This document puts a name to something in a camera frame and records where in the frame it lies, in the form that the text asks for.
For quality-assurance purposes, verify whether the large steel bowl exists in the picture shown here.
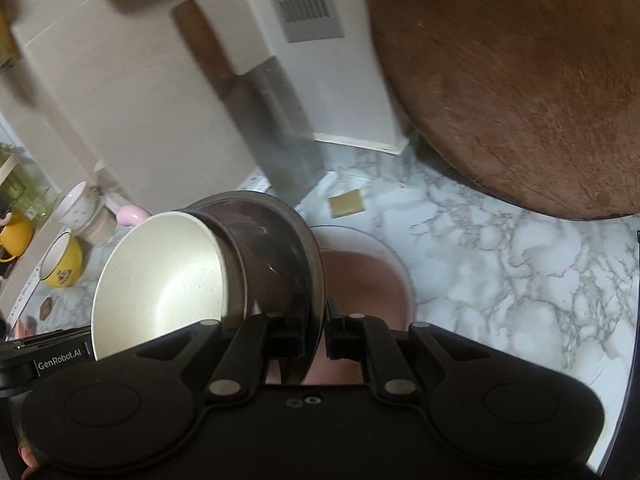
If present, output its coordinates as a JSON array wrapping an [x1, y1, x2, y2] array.
[[182, 191, 328, 386]]

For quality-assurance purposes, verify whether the cream bowl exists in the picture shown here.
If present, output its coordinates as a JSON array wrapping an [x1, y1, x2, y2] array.
[[91, 211, 232, 362]]

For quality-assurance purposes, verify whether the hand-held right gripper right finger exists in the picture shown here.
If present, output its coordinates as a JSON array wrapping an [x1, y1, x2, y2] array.
[[325, 297, 496, 397]]

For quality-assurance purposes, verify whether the person's left hand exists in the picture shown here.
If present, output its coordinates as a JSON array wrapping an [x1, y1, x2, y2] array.
[[18, 445, 41, 479]]

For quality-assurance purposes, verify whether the yellow patterned bowl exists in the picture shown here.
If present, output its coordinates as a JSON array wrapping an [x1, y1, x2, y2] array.
[[39, 232, 85, 289]]

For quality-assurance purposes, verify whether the white floral bowl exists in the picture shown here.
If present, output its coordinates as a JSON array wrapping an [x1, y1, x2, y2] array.
[[54, 181, 102, 232]]

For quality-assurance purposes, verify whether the pink heart-shaped dish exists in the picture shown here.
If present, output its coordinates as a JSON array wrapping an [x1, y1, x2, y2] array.
[[265, 247, 408, 386]]

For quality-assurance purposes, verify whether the yellow mug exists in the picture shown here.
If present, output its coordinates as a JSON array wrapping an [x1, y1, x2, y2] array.
[[0, 211, 35, 262]]

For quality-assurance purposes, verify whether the small steel bowl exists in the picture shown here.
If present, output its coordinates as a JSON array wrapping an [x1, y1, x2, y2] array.
[[192, 210, 251, 328]]

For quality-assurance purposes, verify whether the cleaver with wooden handle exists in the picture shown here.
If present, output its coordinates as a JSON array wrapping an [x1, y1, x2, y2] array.
[[171, 0, 327, 207]]

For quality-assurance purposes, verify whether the small beige sponge piece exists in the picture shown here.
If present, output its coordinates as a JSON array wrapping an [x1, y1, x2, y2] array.
[[328, 188, 367, 219]]

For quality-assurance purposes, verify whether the grey vent grille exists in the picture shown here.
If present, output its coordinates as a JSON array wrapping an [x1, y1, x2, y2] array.
[[256, 0, 347, 44]]

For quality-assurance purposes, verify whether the pink patterned plate with handle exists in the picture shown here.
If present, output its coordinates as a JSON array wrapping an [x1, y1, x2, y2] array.
[[116, 204, 152, 227]]

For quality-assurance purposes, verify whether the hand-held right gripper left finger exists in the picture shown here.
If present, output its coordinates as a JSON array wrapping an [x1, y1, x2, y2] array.
[[135, 294, 309, 400]]

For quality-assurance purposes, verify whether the round wooden cutting board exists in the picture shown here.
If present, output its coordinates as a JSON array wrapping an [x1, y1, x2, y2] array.
[[370, 0, 640, 222]]

